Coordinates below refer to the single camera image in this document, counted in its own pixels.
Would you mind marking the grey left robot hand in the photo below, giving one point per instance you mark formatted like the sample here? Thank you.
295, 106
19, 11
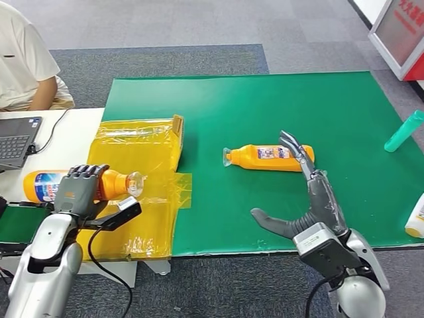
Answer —
79, 193

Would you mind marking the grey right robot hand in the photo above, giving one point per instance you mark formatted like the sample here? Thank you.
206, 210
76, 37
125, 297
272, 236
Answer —
323, 202

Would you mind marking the orange bottle with blue label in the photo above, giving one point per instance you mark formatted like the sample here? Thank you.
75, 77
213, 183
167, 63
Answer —
251, 159
41, 186

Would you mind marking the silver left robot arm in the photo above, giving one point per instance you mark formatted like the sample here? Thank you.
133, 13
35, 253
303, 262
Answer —
46, 272

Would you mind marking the teal green bottle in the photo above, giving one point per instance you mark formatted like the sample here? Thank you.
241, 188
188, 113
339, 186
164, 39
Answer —
402, 134

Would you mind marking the white and yellow bottle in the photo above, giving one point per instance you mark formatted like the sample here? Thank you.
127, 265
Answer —
417, 221

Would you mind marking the green belt conveyor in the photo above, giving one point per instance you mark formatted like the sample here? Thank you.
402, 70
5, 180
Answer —
19, 224

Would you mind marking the yellow plastic wrapped box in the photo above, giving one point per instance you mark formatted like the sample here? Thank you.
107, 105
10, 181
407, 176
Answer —
139, 149

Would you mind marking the white table base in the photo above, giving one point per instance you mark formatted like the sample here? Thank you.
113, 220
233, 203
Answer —
126, 271

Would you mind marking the grey laptop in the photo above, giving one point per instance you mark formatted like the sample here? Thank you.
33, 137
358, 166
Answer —
14, 140

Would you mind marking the green table mat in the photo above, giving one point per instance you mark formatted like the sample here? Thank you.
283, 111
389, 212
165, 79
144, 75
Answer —
248, 105

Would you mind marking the person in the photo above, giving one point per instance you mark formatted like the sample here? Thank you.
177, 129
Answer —
23, 57

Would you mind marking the white and red display stand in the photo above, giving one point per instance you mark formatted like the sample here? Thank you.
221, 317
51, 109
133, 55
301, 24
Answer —
399, 35

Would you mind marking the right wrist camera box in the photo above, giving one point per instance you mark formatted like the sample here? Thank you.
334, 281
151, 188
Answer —
323, 248

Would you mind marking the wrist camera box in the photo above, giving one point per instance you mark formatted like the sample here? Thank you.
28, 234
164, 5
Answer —
122, 210
323, 248

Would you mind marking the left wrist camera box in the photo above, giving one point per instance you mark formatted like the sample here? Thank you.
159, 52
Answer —
122, 210

